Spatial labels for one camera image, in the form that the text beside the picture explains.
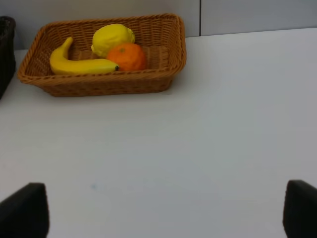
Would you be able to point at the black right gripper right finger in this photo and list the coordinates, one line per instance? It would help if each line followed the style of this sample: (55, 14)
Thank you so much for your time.
(300, 210)

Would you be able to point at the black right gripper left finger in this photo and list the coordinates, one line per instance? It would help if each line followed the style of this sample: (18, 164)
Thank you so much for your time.
(25, 214)

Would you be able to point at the yellow banana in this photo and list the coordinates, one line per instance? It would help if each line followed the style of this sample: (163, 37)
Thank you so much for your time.
(61, 65)

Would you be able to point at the orange mandarin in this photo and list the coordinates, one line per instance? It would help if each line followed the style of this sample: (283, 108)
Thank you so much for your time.
(128, 56)

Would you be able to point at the yellow lemon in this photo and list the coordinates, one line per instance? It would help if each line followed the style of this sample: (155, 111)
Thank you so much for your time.
(109, 37)

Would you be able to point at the dark brown wicker basket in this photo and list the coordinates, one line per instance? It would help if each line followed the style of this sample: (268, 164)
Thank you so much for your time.
(7, 57)

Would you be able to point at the orange wicker basket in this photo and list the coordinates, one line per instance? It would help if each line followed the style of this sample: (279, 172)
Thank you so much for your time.
(162, 37)

